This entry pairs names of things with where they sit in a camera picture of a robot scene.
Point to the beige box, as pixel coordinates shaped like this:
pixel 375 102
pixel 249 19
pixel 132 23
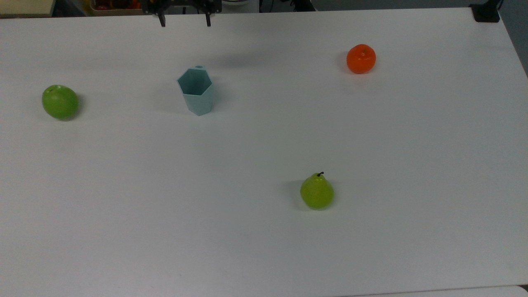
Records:
pixel 24 7

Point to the black stand foot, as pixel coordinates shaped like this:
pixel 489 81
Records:
pixel 302 5

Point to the light blue hexagonal mug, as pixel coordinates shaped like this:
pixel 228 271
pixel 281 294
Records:
pixel 198 93

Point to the yellow-green pear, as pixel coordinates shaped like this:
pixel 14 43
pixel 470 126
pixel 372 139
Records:
pixel 316 192

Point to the orange fruit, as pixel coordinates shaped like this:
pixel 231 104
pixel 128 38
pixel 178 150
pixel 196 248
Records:
pixel 361 59

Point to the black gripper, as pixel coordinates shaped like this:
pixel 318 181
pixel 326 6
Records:
pixel 181 4

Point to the black table clamp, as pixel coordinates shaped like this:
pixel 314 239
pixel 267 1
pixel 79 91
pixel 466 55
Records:
pixel 486 13

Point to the green apple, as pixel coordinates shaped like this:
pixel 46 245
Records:
pixel 60 102

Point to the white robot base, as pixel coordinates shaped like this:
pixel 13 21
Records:
pixel 241 5

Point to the basket of toy fruit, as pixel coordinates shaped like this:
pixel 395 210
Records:
pixel 115 5

